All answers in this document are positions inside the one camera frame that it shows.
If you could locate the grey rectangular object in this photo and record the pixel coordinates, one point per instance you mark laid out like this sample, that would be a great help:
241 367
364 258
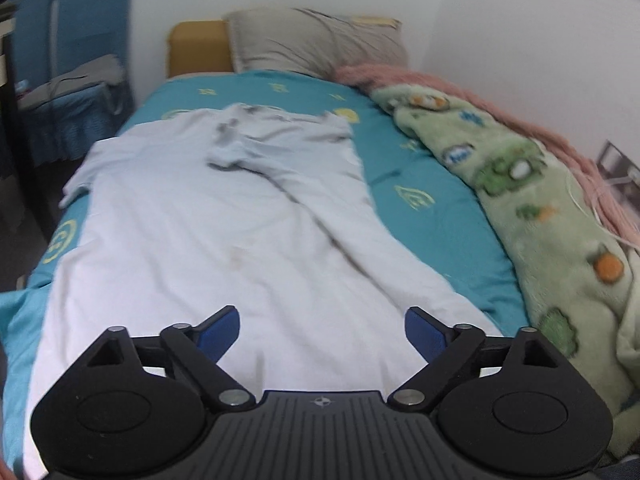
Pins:
617 160

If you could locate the mustard yellow headboard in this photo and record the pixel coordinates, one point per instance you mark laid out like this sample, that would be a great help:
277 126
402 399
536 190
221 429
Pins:
200 45

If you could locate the teal smiley print bed sheet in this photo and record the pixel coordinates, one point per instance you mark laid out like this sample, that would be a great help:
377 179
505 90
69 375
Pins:
425 200

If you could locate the grey cloth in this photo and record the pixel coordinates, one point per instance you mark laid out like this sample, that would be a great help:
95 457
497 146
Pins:
95 67

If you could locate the green cartoon print blanket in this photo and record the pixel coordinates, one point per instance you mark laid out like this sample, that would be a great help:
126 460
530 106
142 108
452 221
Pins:
540 220

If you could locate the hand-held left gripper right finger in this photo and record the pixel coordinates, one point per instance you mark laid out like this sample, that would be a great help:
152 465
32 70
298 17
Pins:
425 335

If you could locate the pink fluffy blanket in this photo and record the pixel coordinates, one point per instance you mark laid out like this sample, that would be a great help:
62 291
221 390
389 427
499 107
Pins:
425 77

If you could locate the white t-shirt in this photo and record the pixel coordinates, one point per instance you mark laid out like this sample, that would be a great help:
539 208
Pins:
200 220

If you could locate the tan pillow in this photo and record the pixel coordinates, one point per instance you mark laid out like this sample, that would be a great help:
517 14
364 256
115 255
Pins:
375 21

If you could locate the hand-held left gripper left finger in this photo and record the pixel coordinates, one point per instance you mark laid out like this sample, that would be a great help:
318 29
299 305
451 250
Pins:
220 332

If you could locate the grey pillow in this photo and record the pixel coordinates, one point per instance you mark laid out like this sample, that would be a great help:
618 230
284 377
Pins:
310 40

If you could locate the blue covered chair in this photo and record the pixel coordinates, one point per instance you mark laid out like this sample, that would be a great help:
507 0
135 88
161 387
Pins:
95 5
32 30

